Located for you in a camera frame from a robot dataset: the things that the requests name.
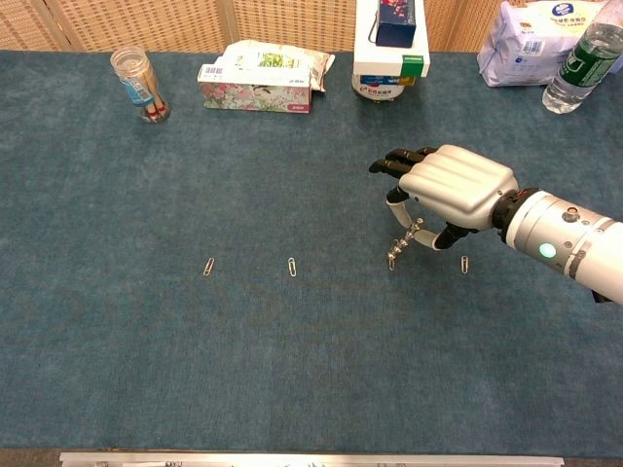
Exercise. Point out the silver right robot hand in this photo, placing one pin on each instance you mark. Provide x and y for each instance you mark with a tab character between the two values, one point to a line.
457	185

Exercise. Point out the silver magnetic bead rod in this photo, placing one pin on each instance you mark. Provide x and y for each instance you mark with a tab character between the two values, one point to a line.
406	238

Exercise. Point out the white can blue label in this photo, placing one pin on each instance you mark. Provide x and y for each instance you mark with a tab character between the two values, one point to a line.
379	88

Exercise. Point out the white box green label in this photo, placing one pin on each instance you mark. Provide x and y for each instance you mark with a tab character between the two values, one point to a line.
389	61

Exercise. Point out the white bag blue print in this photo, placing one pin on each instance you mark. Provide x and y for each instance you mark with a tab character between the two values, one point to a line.
528	48

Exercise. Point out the clear water bottle green label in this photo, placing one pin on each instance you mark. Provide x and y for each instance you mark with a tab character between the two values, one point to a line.
579	68

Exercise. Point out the dark blue small box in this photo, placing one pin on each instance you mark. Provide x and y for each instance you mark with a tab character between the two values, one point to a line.
396	22

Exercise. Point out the teal felt table mat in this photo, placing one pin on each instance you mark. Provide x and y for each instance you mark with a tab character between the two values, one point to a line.
311	340

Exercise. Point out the white wet wipes pack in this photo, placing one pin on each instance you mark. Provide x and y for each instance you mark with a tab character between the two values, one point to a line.
277	61

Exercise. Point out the floral tissue box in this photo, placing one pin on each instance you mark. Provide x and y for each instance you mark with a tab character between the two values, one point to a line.
253	90

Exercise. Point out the clear plastic jar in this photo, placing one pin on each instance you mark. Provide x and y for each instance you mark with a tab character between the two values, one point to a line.
138	82

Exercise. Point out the wicker folding screen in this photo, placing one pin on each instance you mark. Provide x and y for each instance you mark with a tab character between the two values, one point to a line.
146	24

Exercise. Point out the aluminium rail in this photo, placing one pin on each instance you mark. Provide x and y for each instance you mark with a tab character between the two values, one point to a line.
311	459

